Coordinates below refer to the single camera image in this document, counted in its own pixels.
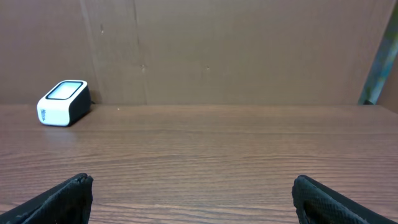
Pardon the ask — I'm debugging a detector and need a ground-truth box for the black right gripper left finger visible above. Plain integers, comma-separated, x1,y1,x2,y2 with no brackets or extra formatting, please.
1,173,93,224

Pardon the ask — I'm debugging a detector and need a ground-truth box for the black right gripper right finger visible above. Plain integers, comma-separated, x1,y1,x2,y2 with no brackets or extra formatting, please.
292,175,397,224

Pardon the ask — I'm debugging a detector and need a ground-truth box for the green blue angled post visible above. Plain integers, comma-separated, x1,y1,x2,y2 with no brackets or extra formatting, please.
358,3,397,105

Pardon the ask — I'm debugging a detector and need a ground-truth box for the white black barcode scanner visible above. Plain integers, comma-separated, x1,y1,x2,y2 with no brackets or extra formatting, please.
37,80,91,127

